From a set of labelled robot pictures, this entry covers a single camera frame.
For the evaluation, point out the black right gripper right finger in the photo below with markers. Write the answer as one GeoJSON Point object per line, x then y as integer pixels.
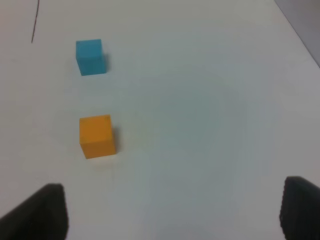
{"type": "Point", "coordinates": [299, 215]}

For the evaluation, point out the orange cube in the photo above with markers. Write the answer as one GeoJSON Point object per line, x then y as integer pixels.
{"type": "Point", "coordinates": [96, 136]}

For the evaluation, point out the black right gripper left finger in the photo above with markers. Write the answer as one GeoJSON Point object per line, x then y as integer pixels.
{"type": "Point", "coordinates": [42, 216]}

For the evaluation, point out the blue cube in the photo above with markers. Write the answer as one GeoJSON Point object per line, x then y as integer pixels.
{"type": "Point", "coordinates": [90, 57]}

